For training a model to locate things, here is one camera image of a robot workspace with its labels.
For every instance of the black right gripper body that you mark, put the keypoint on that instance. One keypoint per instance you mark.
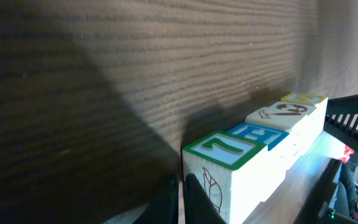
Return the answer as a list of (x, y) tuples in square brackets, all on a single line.
[(341, 120)]

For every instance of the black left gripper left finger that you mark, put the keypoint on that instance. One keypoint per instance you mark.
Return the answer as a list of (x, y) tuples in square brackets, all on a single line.
[(163, 208)]

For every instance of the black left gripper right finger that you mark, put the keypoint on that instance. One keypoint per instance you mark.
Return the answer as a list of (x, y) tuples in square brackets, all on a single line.
[(198, 207)]

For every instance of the wooden block violin picture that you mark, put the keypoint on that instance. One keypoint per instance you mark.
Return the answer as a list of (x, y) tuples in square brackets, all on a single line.
[(315, 123)]

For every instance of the wooden block red side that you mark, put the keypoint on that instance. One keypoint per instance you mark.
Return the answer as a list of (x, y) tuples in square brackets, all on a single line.
[(225, 164)]

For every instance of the yellow block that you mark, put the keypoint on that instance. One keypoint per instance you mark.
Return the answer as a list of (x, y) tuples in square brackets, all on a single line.
[(291, 154)]

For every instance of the wooden block snail picture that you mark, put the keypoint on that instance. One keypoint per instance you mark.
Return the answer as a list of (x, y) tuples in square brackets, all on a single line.
[(273, 169)]

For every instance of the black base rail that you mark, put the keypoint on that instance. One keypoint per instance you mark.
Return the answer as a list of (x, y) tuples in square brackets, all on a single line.
[(325, 204)]

